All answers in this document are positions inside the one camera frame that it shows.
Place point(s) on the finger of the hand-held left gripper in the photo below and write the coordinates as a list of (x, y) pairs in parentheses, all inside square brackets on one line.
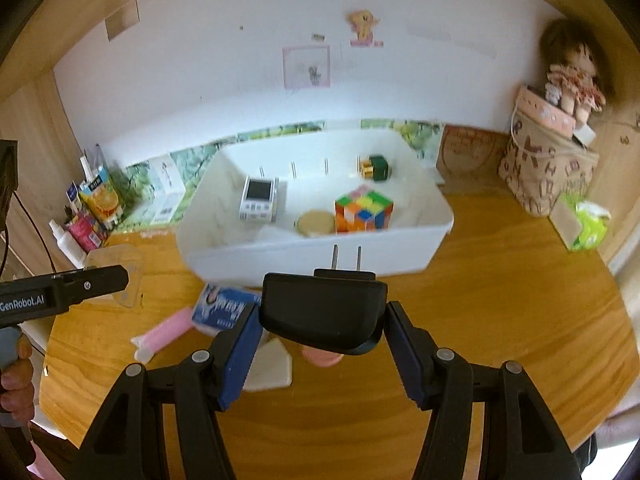
[(75, 287)]

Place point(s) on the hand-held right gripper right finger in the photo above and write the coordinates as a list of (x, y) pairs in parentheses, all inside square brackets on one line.
[(406, 357)]

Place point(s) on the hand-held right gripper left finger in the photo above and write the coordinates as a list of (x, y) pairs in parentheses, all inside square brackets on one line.
[(240, 357)]

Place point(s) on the black power adapter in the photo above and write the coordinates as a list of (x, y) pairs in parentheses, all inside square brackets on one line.
[(320, 310)]

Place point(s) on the white plastic storage bin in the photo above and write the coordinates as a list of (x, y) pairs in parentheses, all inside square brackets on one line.
[(310, 260)]

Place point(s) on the round beige container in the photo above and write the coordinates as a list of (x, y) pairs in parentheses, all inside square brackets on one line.
[(315, 224)]

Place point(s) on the multicoloured puzzle cube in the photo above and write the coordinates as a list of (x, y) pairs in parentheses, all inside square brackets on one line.
[(362, 210)]

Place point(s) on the white handheld device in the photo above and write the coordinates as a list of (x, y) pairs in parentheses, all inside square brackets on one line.
[(257, 199)]

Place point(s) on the person's left hand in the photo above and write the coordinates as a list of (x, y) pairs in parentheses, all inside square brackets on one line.
[(15, 385)]

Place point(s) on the white spray bottle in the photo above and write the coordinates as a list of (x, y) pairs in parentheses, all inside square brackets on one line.
[(67, 247)]

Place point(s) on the clear plastic container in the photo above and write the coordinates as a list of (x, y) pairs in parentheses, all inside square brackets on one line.
[(112, 260)]

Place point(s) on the blue white printed packet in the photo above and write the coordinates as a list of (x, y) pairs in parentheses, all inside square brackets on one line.
[(220, 310)]

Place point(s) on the wooden desk hutch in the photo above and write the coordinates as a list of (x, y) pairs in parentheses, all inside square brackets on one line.
[(30, 125)]

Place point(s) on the pink snack packet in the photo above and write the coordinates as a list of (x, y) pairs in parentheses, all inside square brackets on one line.
[(87, 232)]

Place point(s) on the small blue white box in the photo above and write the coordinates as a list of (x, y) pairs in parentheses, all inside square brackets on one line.
[(74, 197)]

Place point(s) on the pink tube white cap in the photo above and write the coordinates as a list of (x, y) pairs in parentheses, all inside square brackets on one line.
[(165, 335)]

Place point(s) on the thin white tube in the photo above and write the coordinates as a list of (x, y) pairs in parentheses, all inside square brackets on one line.
[(86, 169)]

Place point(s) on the pink oval case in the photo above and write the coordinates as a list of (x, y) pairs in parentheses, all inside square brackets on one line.
[(322, 357)]

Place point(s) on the orange juice carton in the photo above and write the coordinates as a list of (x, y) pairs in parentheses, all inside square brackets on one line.
[(102, 200)]

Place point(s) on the white skincare box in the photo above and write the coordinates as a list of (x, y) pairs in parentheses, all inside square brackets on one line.
[(167, 190)]

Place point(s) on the green gold small box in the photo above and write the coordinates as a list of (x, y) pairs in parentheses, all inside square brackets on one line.
[(376, 168)]

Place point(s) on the beige sticker label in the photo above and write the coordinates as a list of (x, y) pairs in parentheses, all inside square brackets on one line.
[(122, 19)]

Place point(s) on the cardboard with red drawing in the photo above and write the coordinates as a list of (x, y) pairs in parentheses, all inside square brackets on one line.
[(467, 152)]

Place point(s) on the green tissue box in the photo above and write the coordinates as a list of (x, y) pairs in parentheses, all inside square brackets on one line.
[(582, 225)]

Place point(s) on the beige printed fabric bag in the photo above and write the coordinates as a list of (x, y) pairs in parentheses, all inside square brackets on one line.
[(545, 175)]

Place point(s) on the white box in bag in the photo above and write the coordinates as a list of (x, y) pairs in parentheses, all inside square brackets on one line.
[(584, 135)]

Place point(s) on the brown haired doll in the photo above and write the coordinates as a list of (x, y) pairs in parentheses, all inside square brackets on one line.
[(575, 75)]

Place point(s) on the pink framed wall drawing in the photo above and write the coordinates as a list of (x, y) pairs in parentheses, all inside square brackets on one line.
[(306, 67)]

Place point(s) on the yellow pony wall sticker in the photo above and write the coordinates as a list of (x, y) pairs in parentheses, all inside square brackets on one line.
[(364, 25)]

